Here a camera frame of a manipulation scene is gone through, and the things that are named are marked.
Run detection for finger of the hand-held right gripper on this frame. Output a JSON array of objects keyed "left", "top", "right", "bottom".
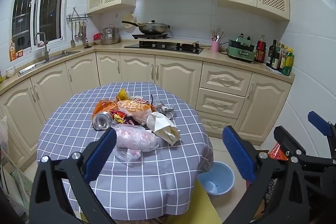
[
  {"left": 274, "top": 126, "right": 336, "bottom": 165},
  {"left": 308, "top": 111, "right": 336, "bottom": 140}
]

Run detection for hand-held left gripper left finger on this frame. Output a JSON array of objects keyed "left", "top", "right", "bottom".
[{"left": 29, "top": 127, "right": 117, "bottom": 224}]

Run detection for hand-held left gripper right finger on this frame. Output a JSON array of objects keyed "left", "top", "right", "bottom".
[{"left": 223, "top": 126, "right": 310, "bottom": 224}]

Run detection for blue plastic bin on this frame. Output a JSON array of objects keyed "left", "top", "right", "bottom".
[{"left": 197, "top": 161, "right": 235, "bottom": 195}]

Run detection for crushed aluminium can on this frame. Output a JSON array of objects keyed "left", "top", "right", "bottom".
[{"left": 92, "top": 112, "right": 113, "bottom": 131}]

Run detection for clear plastic bag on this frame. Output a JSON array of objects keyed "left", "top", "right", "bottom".
[{"left": 112, "top": 124, "right": 160, "bottom": 163}]

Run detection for red yellow candy wrapper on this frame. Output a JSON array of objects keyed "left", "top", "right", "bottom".
[{"left": 113, "top": 111, "right": 126, "bottom": 125}]

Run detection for orange plastic bag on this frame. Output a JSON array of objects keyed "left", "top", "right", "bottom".
[{"left": 94, "top": 99, "right": 118, "bottom": 119}]

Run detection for orange white snack bag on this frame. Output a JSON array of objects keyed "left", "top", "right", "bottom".
[{"left": 116, "top": 98, "right": 153, "bottom": 125}]

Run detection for yellow bread bag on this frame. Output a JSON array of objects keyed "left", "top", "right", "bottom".
[{"left": 117, "top": 88, "right": 132, "bottom": 102}]

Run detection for white paper wrap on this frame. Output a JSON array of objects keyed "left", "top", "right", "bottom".
[{"left": 146, "top": 112, "right": 181, "bottom": 146}]

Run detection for silver foil wrapper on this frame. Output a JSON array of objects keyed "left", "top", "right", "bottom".
[{"left": 154, "top": 98, "right": 175, "bottom": 119}]

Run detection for dark patterned cloth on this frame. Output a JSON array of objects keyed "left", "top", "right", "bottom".
[{"left": 264, "top": 178, "right": 279, "bottom": 215}]

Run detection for grey checkered tablecloth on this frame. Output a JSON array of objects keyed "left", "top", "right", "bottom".
[{"left": 37, "top": 82, "right": 214, "bottom": 222}]

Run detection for green plastic bottle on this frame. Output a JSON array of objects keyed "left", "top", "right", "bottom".
[{"left": 281, "top": 49, "right": 294, "bottom": 76}]

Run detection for dark glass bottle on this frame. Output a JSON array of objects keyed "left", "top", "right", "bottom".
[{"left": 266, "top": 40, "right": 277, "bottom": 67}]

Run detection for green patterned cloth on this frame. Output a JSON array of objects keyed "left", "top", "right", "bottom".
[{"left": 10, "top": 169, "right": 30, "bottom": 208}]

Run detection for red label dark bottle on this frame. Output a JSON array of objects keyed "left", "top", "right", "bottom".
[{"left": 255, "top": 35, "right": 266, "bottom": 63}]

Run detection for white rack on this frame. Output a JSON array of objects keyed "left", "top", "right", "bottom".
[{"left": 0, "top": 153, "right": 32, "bottom": 214}]

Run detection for hanging white plastic bag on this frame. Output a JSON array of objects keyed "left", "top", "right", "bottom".
[{"left": 0, "top": 116, "right": 8, "bottom": 152}]

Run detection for green electric cooker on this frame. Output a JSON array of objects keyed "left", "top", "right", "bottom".
[{"left": 226, "top": 34, "right": 256, "bottom": 63}]

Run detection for cream base cabinets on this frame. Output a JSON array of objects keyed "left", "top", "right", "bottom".
[{"left": 0, "top": 42, "right": 294, "bottom": 161}]

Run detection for steel sink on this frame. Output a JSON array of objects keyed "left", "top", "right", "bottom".
[{"left": 18, "top": 49, "right": 80, "bottom": 76}]

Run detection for pink utensil holder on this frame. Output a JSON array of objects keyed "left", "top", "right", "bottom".
[{"left": 211, "top": 29, "right": 225, "bottom": 52}]

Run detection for steel faucet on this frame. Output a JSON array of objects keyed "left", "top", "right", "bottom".
[{"left": 34, "top": 32, "right": 50, "bottom": 62}]

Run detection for steel stock pot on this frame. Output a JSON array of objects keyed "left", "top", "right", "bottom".
[{"left": 101, "top": 24, "right": 120, "bottom": 45}]

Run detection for black gas stove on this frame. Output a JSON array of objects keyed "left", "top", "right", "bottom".
[{"left": 124, "top": 40, "right": 204, "bottom": 54}]

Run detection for black induction cooker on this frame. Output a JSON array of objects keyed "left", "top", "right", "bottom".
[{"left": 131, "top": 34, "right": 168, "bottom": 40}]

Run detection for orange seasoning packets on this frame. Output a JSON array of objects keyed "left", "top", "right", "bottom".
[{"left": 9, "top": 39, "right": 24, "bottom": 62}]

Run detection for steel wok with lid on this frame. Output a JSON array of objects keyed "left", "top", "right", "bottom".
[{"left": 121, "top": 20, "right": 171, "bottom": 35}]

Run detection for cream round trivet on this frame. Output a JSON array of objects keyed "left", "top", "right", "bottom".
[{"left": 123, "top": 13, "right": 137, "bottom": 29}]

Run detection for metal utensil rack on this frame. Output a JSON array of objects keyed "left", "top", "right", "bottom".
[{"left": 66, "top": 13, "right": 92, "bottom": 24}]

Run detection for kitchen window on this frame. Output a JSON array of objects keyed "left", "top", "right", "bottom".
[{"left": 12, "top": 0, "right": 70, "bottom": 51}]

